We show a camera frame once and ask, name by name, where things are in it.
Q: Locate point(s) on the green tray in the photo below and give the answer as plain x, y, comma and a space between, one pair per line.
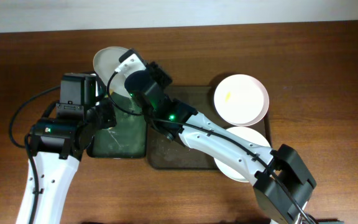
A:
128, 138

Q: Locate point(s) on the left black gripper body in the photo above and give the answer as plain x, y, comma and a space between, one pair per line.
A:
104, 114

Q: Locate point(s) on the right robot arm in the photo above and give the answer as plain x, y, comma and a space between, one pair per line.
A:
281, 181

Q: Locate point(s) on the white plate with stain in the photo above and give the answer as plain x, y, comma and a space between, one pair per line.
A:
248, 134

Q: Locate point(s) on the pink-white plate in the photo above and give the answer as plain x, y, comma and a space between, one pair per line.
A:
241, 100

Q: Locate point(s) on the dark brown tray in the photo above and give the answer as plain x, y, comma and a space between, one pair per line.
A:
164, 154

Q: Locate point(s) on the grey-white plate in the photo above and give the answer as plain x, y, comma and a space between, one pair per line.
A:
105, 62

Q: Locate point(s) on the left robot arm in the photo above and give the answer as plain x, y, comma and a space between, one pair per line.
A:
54, 146

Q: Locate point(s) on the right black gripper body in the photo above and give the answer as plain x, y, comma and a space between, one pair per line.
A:
160, 74

